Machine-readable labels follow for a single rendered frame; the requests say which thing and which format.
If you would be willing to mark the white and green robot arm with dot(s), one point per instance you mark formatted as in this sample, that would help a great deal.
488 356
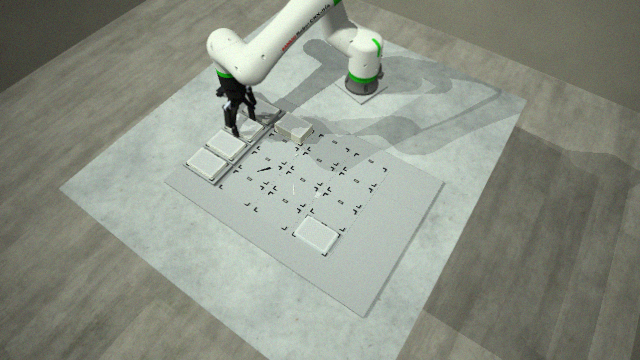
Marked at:
249 64

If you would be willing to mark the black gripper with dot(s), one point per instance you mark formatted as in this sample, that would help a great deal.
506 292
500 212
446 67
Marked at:
235 98

